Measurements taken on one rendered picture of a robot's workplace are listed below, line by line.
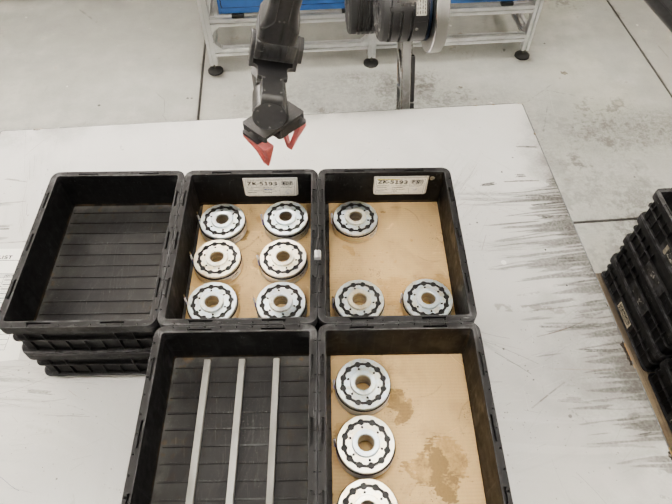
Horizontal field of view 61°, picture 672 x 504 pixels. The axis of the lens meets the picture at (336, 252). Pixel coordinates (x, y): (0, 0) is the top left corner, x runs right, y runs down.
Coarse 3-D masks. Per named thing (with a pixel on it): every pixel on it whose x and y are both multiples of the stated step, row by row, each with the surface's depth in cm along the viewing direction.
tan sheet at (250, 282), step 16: (208, 208) 134; (240, 208) 134; (256, 208) 134; (256, 224) 132; (240, 240) 129; (256, 240) 129; (272, 240) 129; (304, 240) 129; (192, 272) 124; (256, 272) 124; (192, 288) 121; (240, 288) 121; (256, 288) 121; (304, 288) 121; (240, 304) 119
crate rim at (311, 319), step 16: (192, 176) 127; (208, 176) 128; (176, 224) 119; (176, 240) 118; (176, 256) 114; (160, 304) 107; (160, 320) 105; (176, 320) 105; (192, 320) 105; (208, 320) 105; (224, 320) 105; (240, 320) 105; (256, 320) 105; (288, 320) 105; (304, 320) 105
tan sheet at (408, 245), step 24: (384, 216) 133; (408, 216) 133; (432, 216) 133; (336, 240) 129; (384, 240) 129; (408, 240) 129; (432, 240) 129; (336, 264) 125; (360, 264) 125; (384, 264) 125; (408, 264) 125; (432, 264) 125; (336, 288) 121; (384, 288) 121; (384, 312) 118
